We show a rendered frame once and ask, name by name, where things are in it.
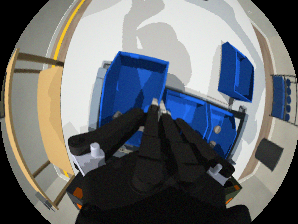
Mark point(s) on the olive green case with orange latches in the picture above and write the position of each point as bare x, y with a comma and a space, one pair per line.
232, 188

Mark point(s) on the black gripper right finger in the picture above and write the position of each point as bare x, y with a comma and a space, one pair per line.
193, 174

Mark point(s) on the dark grey box with orange latches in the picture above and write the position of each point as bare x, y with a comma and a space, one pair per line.
74, 189

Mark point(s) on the grey round disc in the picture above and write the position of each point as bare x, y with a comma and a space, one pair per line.
212, 143
217, 129

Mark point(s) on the grey shelf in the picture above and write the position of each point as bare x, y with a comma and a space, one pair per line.
126, 148

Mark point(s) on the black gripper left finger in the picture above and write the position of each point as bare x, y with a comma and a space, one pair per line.
92, 149

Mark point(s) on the dark grey block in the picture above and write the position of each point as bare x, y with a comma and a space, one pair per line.
117, 114

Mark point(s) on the blue bin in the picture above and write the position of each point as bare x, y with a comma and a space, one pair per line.
191, 110
224, 140
233, 61
130, 83

